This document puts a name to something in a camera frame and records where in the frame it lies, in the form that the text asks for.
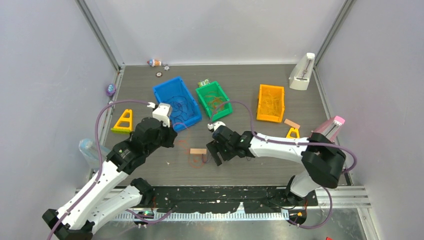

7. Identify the yellow triangular toy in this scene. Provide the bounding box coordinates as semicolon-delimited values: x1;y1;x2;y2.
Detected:
286;127;300;139
110;109;133;134

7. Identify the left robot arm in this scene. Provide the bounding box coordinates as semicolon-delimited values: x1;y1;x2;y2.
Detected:
42;117;178;240

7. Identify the orange plastic bin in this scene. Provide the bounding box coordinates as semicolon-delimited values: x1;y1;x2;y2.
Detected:
256;84;285;123

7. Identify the pink metronome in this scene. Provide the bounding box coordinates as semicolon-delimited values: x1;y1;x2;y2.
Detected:
313;115;345;142

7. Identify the yellow cable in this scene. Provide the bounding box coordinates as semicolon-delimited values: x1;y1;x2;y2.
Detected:
259;87;284;120

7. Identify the small wooden block right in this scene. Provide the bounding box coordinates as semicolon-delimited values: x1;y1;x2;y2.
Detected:
283;119;301;129

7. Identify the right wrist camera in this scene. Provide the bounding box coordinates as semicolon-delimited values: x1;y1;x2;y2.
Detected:
207;121;226;133

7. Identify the blue plastic bin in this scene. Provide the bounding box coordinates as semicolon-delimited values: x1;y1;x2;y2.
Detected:
152;76;203;132

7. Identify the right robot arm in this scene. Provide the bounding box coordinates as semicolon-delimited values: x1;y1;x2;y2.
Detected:
206;121;346;205

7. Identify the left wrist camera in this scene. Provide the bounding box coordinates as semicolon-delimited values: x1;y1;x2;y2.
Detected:
152;103;172;128

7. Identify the small toy figurine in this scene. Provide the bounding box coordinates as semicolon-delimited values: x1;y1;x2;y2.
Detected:
146;59;162;67

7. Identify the yellow triangular toy left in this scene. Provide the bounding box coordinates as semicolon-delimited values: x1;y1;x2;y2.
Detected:
110;109;133;134

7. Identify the green plastic bin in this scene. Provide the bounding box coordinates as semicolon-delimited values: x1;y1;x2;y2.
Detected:
195;81;233;122

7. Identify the yellow triangular toy right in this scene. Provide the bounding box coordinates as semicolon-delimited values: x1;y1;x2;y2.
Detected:
286;127;300;139

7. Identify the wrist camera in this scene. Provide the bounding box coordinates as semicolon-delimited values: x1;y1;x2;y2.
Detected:
207;121;226;133
152;103;172;128

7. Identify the green gear toy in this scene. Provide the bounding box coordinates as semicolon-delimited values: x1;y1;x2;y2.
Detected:
197;78;211;88

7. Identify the purple round toy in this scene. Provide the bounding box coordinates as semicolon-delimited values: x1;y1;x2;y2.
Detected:
105;83;117;97

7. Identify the clear blue plastic container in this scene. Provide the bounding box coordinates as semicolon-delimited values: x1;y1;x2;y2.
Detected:
78;138;100;171

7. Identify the white metronome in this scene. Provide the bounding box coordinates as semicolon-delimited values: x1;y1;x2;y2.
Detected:
289;52;316;91

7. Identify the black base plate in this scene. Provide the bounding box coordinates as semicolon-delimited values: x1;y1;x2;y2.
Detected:
120;185;319;215

